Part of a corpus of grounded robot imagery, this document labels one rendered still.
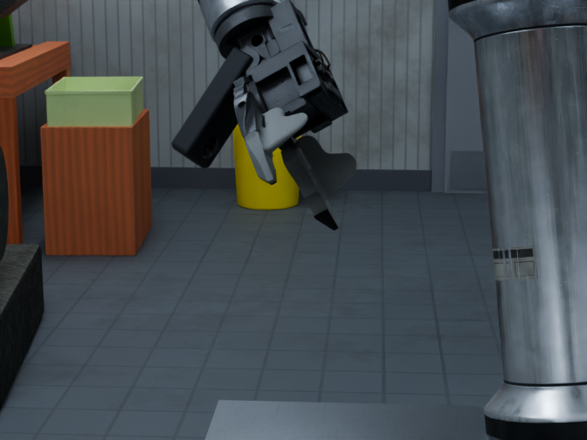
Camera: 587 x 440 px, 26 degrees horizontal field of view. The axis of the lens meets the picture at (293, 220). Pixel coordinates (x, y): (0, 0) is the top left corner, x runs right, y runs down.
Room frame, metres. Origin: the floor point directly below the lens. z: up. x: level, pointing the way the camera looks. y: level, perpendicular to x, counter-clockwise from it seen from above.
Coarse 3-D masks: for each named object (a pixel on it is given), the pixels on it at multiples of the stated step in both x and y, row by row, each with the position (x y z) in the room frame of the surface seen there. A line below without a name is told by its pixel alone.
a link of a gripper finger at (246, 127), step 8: (240, 88) 1.17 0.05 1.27; (240, 96) 1.15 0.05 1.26; (248, 96) 1.15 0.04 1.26; (240, 104) 1.14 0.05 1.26; (248, 104) 1.14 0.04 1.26; (256, 104) 1.15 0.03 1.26; (240, 112) 1.13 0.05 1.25; (248, 112) 1.13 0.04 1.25; (256, 112) 1.14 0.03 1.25; (240, 120) 1.12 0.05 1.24; (248, 120) 1.12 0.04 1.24; (256, 120) 1.12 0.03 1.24; (240, 128) 1.12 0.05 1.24; (248, 128) 1.12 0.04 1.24; (256, 128) 1.11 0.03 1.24
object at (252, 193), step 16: (240, 144) 6.57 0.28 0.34; (240, 160) 6.58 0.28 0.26; (240, 176) 6.59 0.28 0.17; (256, 176) 6.52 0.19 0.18; (288, 176) 6.56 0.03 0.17; (240, 192) 6.60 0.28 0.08; (256, 192) 6.53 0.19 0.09; (272, 192) 6.52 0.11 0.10; (288, 192) 6.56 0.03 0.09; (256, 208) 6.53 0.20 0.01; (272, 208) 6.52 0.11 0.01
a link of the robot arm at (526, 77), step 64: (448, 0) 0.88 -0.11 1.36; (512, 0) 0.83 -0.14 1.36; (576, 0) 0.83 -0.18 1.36; (512, 64) 0.84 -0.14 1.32; (576, 64) 0.83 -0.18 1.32; (512, 128) 0.83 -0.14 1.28; (576, 128) 0.82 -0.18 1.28; (512, 192) 0.83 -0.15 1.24; (576, 192) 0.81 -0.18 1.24; (512, 256) 0.82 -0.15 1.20; (576, 256) 0.80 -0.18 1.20; (512, 320) 0.82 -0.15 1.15; (576, 320) 0.80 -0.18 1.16; (512, 384) 0.81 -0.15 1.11; (576, 384) 0.79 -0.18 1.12
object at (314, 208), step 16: (304, 144) 1.20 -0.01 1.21; (320, 144) 1.20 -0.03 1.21; (288, 160) 1.20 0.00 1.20; (304, 160) 1.21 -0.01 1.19; (320, 160) 1.20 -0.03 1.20; (336, 160) 1.20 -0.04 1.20; (352, 160) 1.20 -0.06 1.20; (304, 176) 1.20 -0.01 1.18; (320, 176) 1.20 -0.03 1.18; (336, 176) 1.20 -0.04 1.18; (304, 192) 1.20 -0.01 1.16; (320, 192) 1.20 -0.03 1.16; (320, 208) 1.19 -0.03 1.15; (336, 224) 1.19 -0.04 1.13
